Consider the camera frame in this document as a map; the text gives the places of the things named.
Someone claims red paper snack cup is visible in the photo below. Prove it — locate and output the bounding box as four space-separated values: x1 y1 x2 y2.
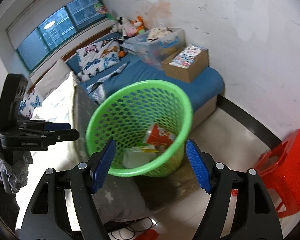
143 122 176 153

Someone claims right butterfly print pillow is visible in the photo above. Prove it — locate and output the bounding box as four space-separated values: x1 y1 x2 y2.
76 38 120 82

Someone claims red plastic stool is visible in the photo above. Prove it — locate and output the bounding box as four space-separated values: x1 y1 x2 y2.
231 127 300 218

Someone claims clear plastic storage bin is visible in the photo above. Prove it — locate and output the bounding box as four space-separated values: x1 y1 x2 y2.
126 28 185 70

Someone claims blue bed sheet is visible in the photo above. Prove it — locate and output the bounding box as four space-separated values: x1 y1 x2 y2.
66 31 225 114

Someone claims black white cow plush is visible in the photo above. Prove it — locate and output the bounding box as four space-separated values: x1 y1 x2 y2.
110 16 129 41

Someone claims window with dark frame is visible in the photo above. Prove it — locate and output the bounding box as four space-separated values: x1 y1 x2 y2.
16 0 105 73

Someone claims clear bottle yellow label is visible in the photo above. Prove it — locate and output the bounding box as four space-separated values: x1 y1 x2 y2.
122 145 160 169

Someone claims cardboard box with books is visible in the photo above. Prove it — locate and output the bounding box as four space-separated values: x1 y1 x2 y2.
161 45 209 83

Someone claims pink plush toy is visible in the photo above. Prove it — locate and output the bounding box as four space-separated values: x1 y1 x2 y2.
125 26 138 37

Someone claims left butterfly print pillow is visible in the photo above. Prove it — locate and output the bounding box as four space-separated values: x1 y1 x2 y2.
19 88 43 119

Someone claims cream quilted blanket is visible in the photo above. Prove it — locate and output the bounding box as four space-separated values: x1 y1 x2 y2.
32 73 76 128

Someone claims orange fox plush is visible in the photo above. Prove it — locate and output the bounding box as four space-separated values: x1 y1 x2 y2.
131 16 148 34

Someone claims grey pillow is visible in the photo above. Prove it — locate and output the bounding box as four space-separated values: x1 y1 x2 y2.
35 59 71 99

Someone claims left grey knit glove hand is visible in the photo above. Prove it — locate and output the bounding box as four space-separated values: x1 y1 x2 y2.
0 152 33 194

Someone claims butterfly print pillow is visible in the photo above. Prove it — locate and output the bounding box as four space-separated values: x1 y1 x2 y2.
76 38 120 82
19 88 43 119

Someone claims green plastic waste basket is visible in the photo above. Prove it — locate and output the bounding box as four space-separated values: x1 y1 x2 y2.
85 80 193 177

